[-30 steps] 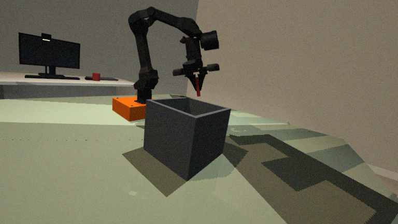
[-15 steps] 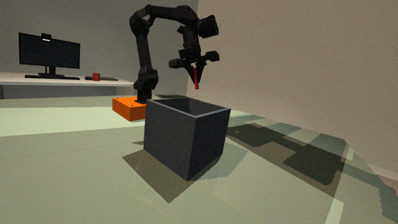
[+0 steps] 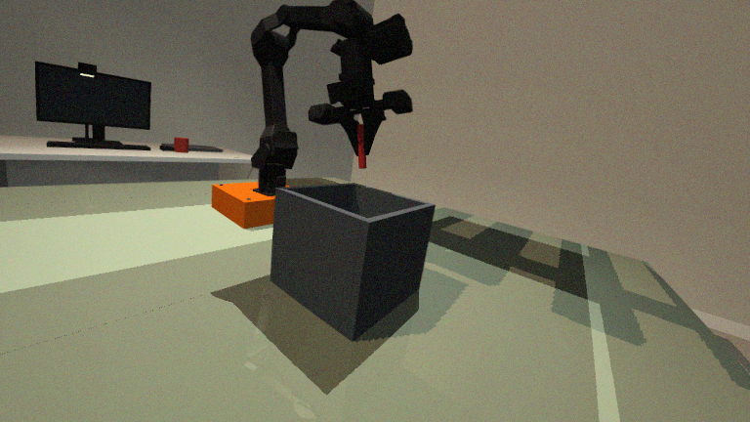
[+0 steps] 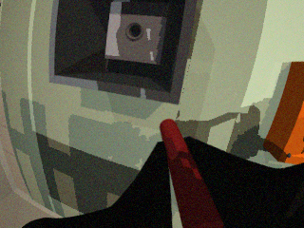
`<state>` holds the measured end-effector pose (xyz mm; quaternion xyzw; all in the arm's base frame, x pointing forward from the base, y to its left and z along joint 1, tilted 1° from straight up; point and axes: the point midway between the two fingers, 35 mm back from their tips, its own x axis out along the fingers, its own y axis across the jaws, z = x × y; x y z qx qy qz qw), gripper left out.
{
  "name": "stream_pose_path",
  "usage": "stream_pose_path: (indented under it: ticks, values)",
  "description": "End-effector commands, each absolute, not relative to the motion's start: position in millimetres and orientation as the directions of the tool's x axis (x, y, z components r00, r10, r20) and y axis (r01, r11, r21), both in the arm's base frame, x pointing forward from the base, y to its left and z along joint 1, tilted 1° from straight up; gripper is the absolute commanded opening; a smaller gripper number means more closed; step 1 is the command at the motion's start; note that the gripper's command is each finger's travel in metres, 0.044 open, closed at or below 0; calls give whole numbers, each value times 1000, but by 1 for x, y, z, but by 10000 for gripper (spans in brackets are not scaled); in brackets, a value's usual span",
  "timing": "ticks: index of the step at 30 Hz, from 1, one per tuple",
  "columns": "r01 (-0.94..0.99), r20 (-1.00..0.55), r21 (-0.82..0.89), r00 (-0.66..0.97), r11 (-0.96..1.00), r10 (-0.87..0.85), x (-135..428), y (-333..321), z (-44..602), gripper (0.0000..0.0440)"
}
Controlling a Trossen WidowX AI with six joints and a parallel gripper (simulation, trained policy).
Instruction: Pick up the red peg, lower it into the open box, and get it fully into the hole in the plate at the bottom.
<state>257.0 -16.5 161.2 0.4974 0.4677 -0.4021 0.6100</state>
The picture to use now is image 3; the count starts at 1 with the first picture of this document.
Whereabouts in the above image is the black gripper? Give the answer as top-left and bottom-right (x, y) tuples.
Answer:
(309, 64), (413, 156)

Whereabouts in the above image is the dark red peg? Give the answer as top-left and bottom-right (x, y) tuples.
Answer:
(356, 123), (366, 169)

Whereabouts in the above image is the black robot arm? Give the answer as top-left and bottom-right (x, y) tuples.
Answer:
(251, 0), (413, 196)

